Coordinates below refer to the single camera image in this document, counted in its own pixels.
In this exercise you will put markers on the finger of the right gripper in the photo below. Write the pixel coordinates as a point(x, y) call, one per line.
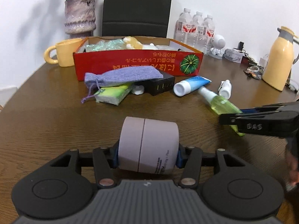
point(282, 118)
point(288, 106)

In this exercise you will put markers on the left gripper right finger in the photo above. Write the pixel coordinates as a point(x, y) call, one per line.
point(189, 159)

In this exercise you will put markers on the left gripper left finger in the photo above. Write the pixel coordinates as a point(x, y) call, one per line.
point(104, 160)

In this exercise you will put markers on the lilac cylindrical jar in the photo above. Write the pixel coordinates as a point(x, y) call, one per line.
point(148, 146)

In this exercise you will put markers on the purple drawstring pouch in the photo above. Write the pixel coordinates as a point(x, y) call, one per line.
point(118, 77)

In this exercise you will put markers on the black multiport usb charger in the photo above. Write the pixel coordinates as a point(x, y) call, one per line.
point(158, 85)

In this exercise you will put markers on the person right hand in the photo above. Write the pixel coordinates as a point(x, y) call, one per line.
point(291, 157)

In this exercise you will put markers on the green spray bottle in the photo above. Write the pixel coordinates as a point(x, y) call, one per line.
point(218, 103)

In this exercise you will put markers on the small white bottle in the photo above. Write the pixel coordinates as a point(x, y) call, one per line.
point(225, 89)

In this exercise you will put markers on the dark snack wrapper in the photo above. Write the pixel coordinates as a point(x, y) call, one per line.
point(255, 72)

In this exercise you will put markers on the yellow thermos jug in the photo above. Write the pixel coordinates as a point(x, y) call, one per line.
point(281, 59)

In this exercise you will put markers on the blue white cream tube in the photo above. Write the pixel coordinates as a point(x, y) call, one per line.
point(189, 85)

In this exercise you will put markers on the small white box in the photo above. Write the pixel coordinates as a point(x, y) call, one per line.
point(233, 55)

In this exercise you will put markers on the green tissue pack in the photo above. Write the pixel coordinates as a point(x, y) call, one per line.
point(113, 95)

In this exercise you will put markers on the red cardboard tray box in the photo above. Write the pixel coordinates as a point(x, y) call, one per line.
point(183, 60)

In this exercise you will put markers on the white robot figurine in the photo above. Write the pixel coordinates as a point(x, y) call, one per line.
point(217, 44)

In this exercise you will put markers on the right water bottle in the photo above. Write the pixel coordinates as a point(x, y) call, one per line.
point(209, 33)

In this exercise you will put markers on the water bottle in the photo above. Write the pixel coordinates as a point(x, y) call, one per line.
point(209, 33)
point(196, 30)
point(183, 25)

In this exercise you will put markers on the left water bottle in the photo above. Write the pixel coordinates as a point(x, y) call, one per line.
point(183, 25)

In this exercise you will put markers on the middle water bottle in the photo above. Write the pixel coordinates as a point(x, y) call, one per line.
point(196, 30)

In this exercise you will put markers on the yellow ceramic mug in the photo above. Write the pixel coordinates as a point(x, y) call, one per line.
point(64, 52)

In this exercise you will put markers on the yellow knitted item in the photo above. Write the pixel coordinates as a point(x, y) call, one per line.
point(132, 43)

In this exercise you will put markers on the purple ceramic vase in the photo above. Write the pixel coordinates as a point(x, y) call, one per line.
point(79, 18)

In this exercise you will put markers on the black paper shopping bag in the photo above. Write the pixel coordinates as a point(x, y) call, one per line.
point(136, 17)

